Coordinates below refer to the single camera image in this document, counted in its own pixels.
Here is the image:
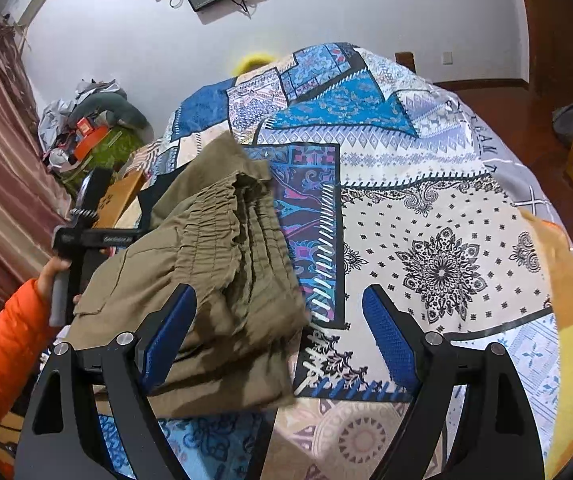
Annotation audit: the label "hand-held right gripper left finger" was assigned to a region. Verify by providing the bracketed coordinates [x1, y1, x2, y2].
[16, 284, 200, 480]

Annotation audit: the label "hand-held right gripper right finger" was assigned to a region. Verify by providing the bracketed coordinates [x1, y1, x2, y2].
[361, 284, 547, 480]

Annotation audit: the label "khaki pants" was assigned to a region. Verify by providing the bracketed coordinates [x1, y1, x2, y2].
[66, 131, 313, 419]

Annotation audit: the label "person's left forearm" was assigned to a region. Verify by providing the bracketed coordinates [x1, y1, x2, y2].
[0, 279, 70, 467]

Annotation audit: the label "person's left hand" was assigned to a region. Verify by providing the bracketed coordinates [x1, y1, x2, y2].
[35, 257, 83, 307]

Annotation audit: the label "low wooden table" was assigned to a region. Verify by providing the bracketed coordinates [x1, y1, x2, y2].
[91, 169, 148, 232]

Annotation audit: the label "black garment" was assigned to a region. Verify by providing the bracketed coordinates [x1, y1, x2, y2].
[136, 180, 174, 231]

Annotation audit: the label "orange box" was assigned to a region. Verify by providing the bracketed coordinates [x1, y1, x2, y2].
[73, 116, 110, 159]

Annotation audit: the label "striped pink curtain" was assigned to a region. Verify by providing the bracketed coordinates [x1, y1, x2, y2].
[0, 21, 76, 317]

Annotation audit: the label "pile of grey clothes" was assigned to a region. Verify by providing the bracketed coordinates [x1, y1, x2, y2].
[38, 79, 128, 153]

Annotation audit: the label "grey plush toy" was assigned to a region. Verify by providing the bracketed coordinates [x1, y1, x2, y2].
[69, 94, 150, 129]

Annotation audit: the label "blue patchwork printed blanket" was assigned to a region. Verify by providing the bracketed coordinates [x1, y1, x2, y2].
[94, 42, 573, 480]

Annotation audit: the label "yellow curved tube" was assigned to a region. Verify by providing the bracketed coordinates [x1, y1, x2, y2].
[233, 50, 278, 74]

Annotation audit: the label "grey bundle on floor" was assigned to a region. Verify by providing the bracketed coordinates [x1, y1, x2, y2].
[551, 101, 573, 137]

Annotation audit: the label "brown wooden door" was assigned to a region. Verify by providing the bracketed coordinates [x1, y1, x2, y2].
[513, 0, 567, 84]

